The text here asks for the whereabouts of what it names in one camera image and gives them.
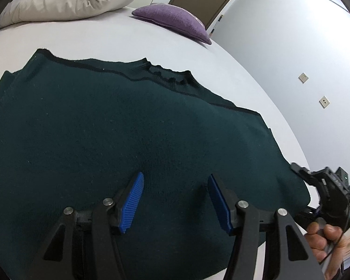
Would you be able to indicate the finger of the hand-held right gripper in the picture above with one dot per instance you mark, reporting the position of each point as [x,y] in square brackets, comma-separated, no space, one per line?
[309,213]

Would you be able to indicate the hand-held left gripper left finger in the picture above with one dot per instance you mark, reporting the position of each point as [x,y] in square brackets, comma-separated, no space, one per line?
[131,204]

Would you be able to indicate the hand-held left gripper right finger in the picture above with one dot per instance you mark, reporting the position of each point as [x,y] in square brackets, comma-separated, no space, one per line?
[220,204]

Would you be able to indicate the dark green knit sweater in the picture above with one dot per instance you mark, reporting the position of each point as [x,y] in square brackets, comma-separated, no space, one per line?
[105,122]

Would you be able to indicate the person's right hand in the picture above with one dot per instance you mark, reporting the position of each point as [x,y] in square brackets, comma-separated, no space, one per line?
[332,233]

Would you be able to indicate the bed with white sheet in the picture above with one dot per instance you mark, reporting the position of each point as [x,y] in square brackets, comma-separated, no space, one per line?
[105,38]

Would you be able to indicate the purple cushion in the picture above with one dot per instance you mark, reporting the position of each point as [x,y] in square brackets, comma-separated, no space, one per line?
[175,19]

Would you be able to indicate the rolled beige duvet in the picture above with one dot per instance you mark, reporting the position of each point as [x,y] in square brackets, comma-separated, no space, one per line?
[61,3]

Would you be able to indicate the beige wall socket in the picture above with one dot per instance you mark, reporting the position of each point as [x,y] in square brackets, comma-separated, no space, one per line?
[324,102]
[303,77]

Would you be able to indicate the thin stick against wall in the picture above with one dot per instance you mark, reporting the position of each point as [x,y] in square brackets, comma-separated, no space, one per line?
[216,26]

